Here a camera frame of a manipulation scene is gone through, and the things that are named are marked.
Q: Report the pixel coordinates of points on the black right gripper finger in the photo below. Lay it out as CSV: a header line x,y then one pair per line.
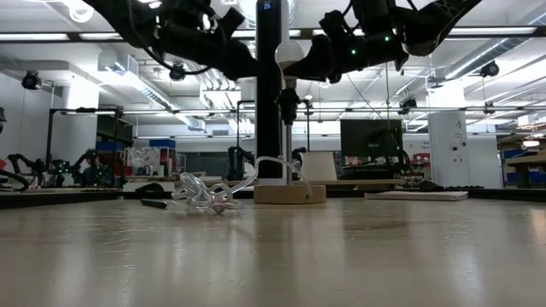
x,y
337,25
320,59

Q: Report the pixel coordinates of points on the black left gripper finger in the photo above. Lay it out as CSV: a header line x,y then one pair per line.
x,y
247,64
234,22

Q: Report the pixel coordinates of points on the white round lightbulb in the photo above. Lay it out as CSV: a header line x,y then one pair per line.
x,y
289,55

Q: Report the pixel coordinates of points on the table lamp with wooden base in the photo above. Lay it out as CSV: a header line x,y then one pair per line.
x,y
290,194

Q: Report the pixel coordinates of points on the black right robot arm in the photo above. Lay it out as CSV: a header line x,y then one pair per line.
x,y
431,25

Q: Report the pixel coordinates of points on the black ceiling spotlight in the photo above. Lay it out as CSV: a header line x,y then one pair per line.
x,y
31,80
490,69
177,73

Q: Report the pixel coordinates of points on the black computer monitor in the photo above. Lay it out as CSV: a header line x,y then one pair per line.
x,y
367,136

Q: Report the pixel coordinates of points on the white conical lampshade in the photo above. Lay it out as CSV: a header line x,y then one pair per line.
x,y
317,168

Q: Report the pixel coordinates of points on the blue storage bin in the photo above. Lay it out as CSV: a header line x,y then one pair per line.
x,y
162,143

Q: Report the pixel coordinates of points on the white kiosk column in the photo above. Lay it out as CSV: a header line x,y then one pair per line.
x,y
448,149

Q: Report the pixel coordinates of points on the black pen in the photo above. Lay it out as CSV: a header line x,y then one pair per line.
x,y
153,203

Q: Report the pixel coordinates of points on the wooden workbench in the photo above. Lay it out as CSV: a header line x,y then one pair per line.
x,y
526,161

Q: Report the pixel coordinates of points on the black background robot arms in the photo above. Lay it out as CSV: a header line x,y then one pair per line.
x,y
25,163

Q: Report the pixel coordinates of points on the black metal stand frame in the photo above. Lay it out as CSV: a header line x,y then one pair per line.
x,y
50,128

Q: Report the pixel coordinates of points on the black aluminium table frame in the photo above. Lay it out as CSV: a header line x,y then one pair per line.
x,y
64,200

